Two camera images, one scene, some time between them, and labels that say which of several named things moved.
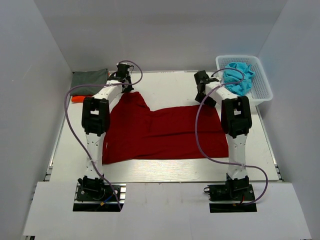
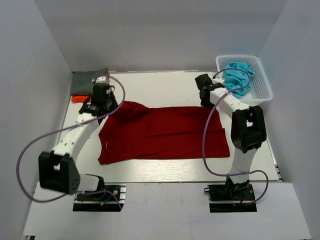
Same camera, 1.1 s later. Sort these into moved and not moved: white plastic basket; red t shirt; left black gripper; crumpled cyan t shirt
Moved: left black gripper
Not moved: crumpled cyan t shirt; red t shirt; white plastic basket
